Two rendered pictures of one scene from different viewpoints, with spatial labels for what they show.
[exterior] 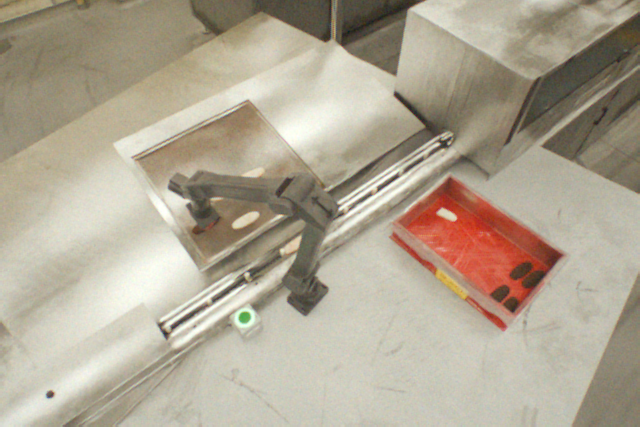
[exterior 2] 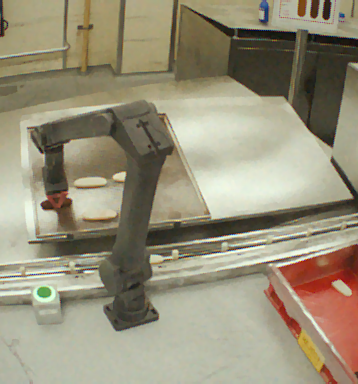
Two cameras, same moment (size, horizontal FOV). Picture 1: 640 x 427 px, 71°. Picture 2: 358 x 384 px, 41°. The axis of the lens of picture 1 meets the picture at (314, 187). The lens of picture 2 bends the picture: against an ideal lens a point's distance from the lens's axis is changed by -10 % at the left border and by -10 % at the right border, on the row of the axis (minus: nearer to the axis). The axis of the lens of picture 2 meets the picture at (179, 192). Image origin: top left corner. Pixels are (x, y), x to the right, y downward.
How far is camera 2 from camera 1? 55 cm
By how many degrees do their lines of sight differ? 22
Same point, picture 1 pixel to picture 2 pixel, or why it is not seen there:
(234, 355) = (22, 329)
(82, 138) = (7, 123)
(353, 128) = (272, 173)
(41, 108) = not seen: hidden behind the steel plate
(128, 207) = (6, 179)
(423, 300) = (270, 362)
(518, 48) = not seen: outside the picture
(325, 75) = (261, 120)
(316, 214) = (136, 137)
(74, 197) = not seen: outside the picture
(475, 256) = (354, 335)
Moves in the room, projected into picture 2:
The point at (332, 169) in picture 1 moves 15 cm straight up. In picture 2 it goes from (228, 202) to (234, 157)
